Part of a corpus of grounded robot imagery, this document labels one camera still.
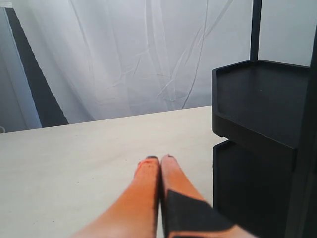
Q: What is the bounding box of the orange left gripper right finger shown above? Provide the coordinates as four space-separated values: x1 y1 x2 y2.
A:
160 155 255 238

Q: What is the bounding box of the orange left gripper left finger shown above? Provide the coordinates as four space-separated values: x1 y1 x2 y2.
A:
73 156 160 238

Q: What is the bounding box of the black metal shelf rack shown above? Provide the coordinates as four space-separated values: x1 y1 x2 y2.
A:
212 0 317 238

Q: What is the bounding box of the dark vertical panel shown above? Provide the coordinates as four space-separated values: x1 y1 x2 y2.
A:
5 8 68 127

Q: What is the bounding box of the white backdrop curtain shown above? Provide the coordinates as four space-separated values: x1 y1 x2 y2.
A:
9 0 317 123

